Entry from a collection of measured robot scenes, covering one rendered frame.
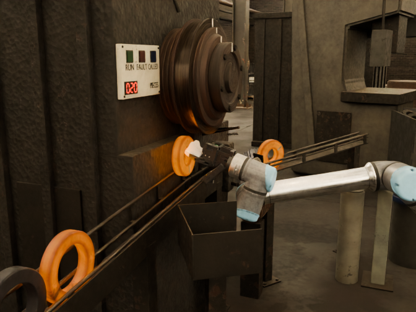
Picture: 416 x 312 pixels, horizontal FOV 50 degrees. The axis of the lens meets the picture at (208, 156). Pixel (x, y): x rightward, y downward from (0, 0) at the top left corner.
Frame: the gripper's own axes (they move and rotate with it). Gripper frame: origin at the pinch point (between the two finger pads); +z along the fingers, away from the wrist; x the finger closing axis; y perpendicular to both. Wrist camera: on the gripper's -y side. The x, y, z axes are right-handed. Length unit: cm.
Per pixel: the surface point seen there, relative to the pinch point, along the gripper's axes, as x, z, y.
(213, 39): -13.3, 4.7, 42.3
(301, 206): -197, -34, -81
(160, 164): 8.6, 4.8, -5.4
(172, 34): -10.6, 21.0, 40.0
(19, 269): 87, -3, -8
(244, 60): -858, 247, -54
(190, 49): -0.3, 7.2, 37.9
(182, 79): 1.7, 6.7, 26.7
